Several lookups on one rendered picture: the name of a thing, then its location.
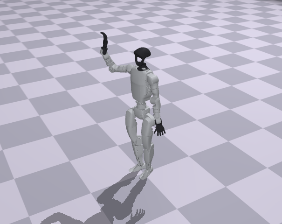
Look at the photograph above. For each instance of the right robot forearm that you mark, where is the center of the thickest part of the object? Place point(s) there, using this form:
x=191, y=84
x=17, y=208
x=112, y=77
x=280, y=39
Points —
x=107, y=58

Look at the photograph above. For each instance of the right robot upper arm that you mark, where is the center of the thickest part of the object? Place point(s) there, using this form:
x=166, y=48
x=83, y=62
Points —
x=122, y=68

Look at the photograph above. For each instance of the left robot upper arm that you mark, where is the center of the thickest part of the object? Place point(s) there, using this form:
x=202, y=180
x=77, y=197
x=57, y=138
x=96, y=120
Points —
x=153, y=82

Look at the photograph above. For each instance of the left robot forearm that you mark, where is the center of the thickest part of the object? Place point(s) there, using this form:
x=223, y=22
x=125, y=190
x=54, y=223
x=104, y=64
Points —
x=156, y=110

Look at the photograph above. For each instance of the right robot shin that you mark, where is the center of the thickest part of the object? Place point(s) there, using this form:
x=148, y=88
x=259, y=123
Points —
x=138, y=151

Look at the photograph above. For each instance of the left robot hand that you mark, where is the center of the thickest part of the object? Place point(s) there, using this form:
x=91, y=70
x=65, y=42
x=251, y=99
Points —
x=159, y=128

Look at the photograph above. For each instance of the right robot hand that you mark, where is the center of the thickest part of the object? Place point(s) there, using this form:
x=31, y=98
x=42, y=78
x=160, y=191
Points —
x=105, y=42

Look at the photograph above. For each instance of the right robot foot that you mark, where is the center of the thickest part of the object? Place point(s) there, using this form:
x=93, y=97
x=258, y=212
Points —
x=137, y=168

